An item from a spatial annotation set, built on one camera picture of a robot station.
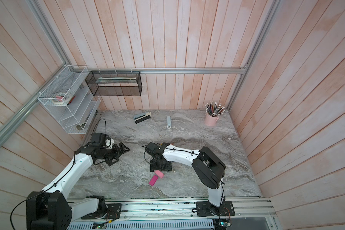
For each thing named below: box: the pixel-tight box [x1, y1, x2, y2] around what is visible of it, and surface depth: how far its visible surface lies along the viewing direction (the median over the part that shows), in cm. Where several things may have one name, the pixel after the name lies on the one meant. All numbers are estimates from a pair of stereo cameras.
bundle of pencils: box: [205, 101, 226, 117], surface depth 106 cm
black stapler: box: [133, 111, 152, 125], surface depth 114 cm
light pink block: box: [154, 169, 165, 179], surface depth 87 cm
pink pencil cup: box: [204, 113, 220, 127], surface depth 109 cm
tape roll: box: [51, 92, 71, 104], surface depth 74 cm
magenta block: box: [148, 174, 159, 187], surface depth 86 cm
